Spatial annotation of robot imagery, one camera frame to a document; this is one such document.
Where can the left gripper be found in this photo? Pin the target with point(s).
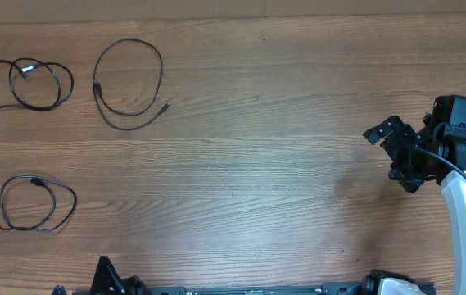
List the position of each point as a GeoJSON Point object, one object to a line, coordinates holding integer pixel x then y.
{"type": "Point", "coordinates": [98, 288]}

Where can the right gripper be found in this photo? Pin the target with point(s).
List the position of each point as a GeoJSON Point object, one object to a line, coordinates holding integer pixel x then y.
{"type": "Point", "coordinates": [400, 133]}

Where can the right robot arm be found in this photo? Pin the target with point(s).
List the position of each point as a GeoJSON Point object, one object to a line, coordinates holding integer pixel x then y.
{"type": "Point", "coordinates": [435, 153]}

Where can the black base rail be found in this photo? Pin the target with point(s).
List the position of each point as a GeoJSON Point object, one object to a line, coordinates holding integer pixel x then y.
{"type": "Point", "coordinates": [333, 288]}

